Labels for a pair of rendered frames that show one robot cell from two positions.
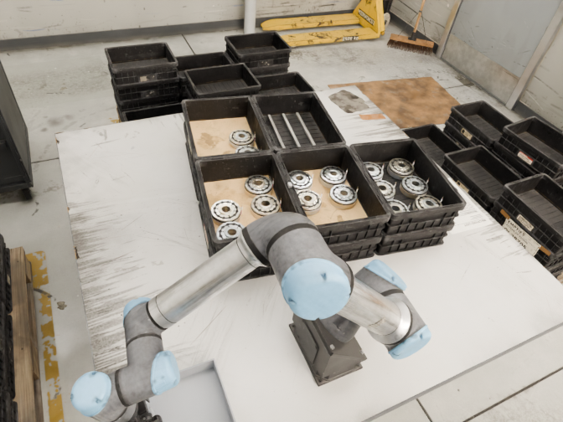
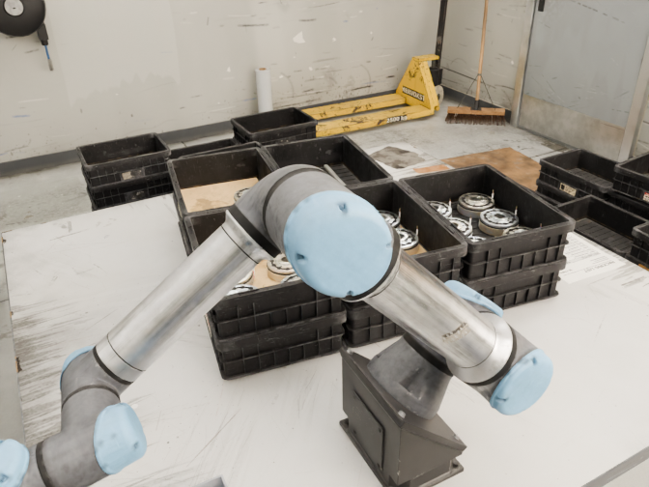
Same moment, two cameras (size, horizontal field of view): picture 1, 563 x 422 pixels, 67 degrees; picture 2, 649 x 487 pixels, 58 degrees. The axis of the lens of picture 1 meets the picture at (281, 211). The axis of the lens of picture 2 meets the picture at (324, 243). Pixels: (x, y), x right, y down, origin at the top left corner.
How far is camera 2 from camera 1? 0.34 m
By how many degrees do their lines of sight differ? 15
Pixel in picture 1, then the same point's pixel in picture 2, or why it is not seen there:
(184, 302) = (150, 328)
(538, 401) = not seen: outside the picture
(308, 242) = (319, 181)
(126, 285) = not seen: hidden behind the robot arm
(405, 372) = (535, 469)
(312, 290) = (329, 233)
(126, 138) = (98, 227)
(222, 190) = not seen: hidden behind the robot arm
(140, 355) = (79, 412)
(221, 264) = (201, 258)
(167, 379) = (121, 439)
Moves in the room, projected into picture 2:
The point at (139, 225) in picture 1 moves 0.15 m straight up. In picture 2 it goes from (112, 322) to (98, 273)
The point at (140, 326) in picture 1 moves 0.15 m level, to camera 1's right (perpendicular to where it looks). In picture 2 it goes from (83, 377) to (193, 378)
